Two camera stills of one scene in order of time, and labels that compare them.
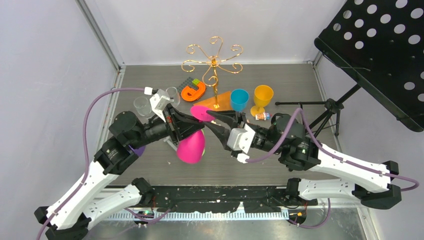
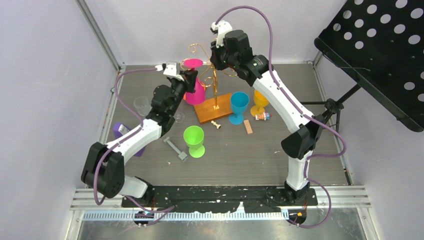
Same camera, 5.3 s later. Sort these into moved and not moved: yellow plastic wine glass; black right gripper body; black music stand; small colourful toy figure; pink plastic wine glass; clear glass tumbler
Moved: black right gripper body; pink plastic wine glass
Not moved: yellow plastic wine glass; black music stand; small colourful toy figure; clear glass tumbler
